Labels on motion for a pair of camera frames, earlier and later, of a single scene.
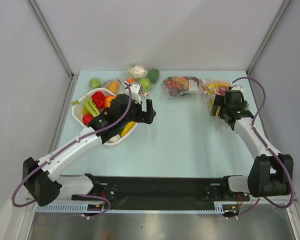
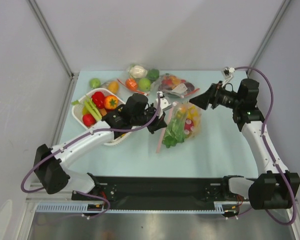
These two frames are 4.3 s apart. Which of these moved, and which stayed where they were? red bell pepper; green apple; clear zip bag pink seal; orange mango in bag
Moved: clear zip bag pink seal
Stayed: green apple; orange mango in bag; red bell pepper
